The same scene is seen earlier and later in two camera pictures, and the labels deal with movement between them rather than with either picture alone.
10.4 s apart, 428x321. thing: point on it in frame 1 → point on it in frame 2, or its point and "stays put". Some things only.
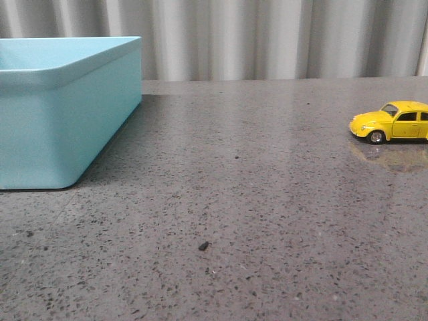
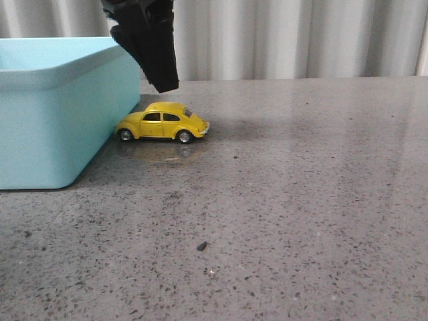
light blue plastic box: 62,100 stays put
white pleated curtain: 243,39 stays put
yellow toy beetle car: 398,119 → 162,120
